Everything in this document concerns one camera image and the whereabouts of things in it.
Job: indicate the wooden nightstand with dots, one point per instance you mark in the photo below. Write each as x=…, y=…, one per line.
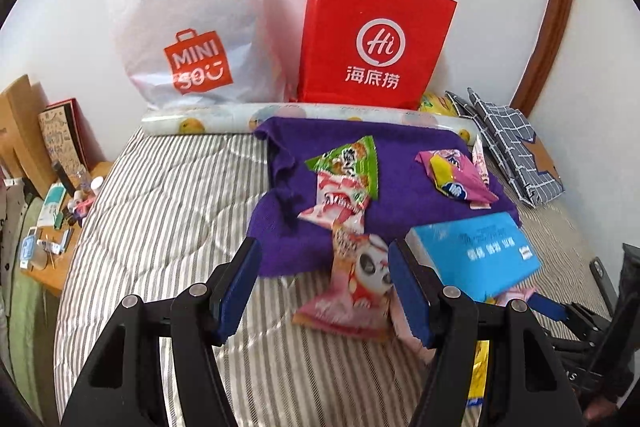
x=55, y=272

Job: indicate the black slim bottle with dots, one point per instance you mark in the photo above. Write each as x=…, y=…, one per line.
x=60, y=177

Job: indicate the white cap jar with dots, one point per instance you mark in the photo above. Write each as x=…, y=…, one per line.
x=97, y=184

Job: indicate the clear glass bottle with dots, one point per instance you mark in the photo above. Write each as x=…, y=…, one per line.
x=82, y=179

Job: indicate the blue tissue pack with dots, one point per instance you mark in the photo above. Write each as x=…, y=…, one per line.
x=475, y=252

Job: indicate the white pink narrow snack packet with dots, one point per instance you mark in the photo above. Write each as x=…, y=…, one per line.
x=479, y=157

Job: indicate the red paper bag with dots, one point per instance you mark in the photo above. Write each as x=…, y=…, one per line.
x=375, y=7

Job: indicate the wooden headboard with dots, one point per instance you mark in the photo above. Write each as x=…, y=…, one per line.
x=25, y=122

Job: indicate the purple towel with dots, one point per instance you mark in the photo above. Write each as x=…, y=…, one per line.
x=290, y=227

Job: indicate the navy checked folded cloth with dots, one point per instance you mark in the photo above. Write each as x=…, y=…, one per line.
x=500, y=127

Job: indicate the pink panda snack packet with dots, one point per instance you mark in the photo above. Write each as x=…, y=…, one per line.
x=350, y=287

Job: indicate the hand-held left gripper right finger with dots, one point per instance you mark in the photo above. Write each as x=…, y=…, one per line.
x=410, y=292

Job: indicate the green blanket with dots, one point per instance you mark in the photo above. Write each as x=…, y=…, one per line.
x=30, y=332

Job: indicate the yellow triangular snack packet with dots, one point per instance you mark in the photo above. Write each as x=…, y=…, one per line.
x=480, y=367

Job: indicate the magenta snack packet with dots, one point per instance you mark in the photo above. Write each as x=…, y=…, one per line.
x=475, y=187

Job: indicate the green snack packet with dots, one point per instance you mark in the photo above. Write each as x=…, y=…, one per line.
x=350, y=167

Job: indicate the red book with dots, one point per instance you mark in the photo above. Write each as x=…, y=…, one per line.
x=65, y=103

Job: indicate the black white printed cloth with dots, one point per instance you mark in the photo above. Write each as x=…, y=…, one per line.
x=12, y=207

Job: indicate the white plastic shopping bag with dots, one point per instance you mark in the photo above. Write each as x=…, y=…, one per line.
x=200, y=7

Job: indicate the blue white small box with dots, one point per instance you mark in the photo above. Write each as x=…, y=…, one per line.
x=30, y=247

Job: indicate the yellow green snack bag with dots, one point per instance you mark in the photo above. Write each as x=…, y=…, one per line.
x=437, y=104

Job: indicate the fruit printed wrap roll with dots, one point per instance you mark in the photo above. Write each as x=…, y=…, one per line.
x=200, y=119

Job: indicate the brown wooden door frame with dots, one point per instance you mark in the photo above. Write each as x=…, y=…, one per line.
x=560, y=7

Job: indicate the teal white box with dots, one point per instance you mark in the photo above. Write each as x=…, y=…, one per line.
x=51, y=207

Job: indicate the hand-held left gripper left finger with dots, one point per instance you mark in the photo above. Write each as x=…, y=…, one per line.
x=240, y=292

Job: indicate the grey striped mattress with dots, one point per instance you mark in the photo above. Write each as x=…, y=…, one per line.
x=165, y=207

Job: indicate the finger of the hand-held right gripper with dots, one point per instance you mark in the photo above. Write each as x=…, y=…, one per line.
x=602, y=282
x=550, y=305

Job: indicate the patterned kraft notebook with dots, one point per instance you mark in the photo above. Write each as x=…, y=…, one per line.
x=60, y=137

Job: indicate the pink red-lettered snack packet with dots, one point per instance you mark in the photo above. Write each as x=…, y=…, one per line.
x=335, y=207

